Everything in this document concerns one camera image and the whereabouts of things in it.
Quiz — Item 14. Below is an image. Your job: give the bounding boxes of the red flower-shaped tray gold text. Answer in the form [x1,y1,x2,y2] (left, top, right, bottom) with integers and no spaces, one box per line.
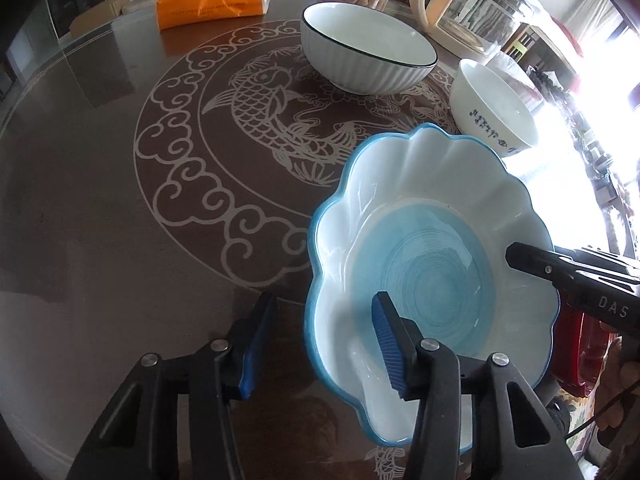
[550,304,612,398]

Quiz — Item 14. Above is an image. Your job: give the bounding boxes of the blue scalloped white plate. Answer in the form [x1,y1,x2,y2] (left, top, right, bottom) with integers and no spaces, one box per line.
[304,124,560,446]

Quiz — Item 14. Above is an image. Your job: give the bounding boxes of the white bowl blue characters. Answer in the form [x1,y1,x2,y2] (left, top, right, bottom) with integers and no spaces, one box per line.
[449,58,538,157]

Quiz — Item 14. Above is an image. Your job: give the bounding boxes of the white ribbed black-rimmed bowl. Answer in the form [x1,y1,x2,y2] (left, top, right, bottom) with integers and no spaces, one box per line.
[300,2,438,96]

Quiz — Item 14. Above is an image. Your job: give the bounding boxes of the person's hand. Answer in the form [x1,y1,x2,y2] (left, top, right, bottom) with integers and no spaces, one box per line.
[596,335,639,454]

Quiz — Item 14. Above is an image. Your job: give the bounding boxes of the cardboard box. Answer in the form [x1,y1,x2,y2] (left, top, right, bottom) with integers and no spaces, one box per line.
[70,0,130,38]

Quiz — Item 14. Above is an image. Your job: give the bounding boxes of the glass kettle beige handle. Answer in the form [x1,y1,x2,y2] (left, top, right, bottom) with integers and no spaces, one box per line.
[409,0,542,64]

